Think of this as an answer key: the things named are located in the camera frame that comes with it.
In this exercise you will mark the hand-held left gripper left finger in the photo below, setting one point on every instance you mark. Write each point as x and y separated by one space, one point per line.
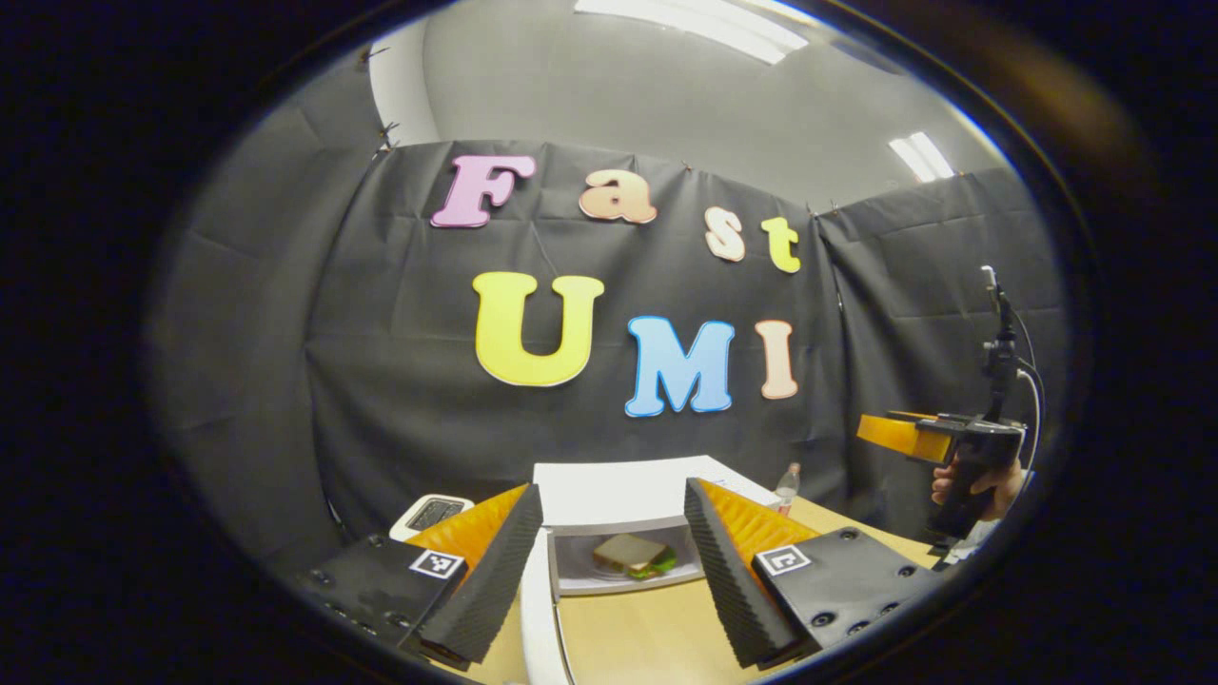
490 580

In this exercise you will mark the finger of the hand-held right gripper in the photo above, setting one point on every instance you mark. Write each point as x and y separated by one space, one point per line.
894 435

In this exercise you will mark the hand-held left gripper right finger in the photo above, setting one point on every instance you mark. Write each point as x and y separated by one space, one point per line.
728 580

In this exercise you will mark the sandwich with lettuce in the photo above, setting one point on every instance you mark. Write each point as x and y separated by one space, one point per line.
630 554

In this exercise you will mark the white microwave oven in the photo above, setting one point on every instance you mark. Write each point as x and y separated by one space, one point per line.
618 490

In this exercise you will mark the white toaster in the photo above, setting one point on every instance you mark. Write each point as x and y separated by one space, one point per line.
433 514

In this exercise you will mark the clear bottle with red label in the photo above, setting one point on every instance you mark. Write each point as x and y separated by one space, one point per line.
787 490

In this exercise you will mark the black backdrop cloth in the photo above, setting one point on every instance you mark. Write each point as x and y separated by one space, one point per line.
419 381

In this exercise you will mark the small ceiling light panel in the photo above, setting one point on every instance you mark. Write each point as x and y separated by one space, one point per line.
921 155

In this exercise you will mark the large ceiling light panel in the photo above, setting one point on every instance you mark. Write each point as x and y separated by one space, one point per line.
704 24

